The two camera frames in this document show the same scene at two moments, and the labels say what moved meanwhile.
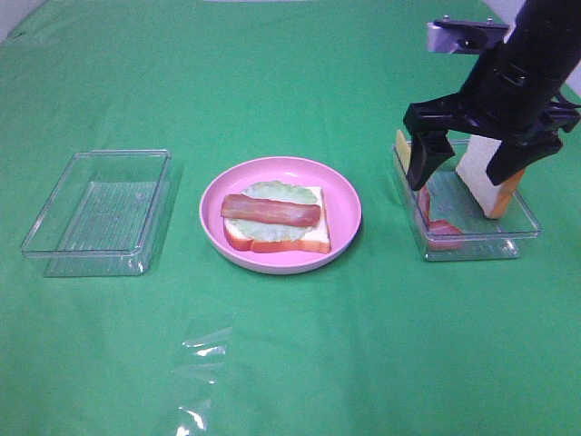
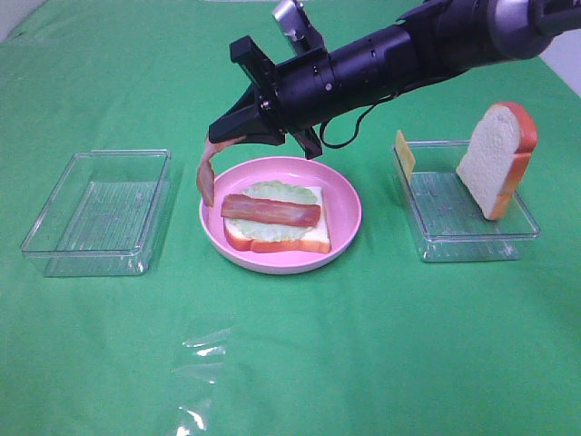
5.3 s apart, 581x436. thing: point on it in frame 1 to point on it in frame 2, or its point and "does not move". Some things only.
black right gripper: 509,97 to 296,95
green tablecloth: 382,342 does not move
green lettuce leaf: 248,230 does not move
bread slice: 318,241 does not move
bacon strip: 443,235 to 205,179
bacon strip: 246,208 does not move
